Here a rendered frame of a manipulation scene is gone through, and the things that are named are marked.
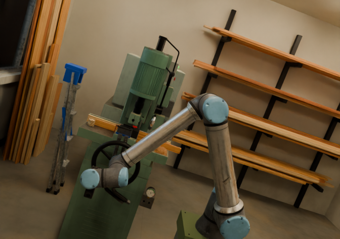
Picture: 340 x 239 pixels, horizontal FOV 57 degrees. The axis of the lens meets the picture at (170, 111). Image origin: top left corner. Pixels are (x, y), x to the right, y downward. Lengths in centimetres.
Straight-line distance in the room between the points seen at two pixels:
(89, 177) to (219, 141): 62
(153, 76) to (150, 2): 256
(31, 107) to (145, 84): 160
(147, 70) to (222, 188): 89
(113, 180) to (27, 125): 204
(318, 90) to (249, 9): 156
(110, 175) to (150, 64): 82
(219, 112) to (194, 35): 312
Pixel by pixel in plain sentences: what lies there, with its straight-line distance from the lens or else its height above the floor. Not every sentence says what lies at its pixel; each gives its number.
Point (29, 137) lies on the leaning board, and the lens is 348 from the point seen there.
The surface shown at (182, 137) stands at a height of 58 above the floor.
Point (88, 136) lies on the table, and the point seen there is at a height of 86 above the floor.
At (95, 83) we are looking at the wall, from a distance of 456.
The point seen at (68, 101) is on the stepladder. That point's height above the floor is 86.
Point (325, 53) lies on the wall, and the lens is 507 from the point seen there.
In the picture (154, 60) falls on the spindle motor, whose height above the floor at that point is 145.
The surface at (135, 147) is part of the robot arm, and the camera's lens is 161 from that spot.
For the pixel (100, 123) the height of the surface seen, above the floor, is 92.
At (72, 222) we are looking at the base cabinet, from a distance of 231.
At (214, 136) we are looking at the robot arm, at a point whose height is 123.
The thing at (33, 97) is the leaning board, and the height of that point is 70.
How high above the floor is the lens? 150
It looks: 9 degrees down
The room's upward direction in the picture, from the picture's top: 20 degrees clockwise
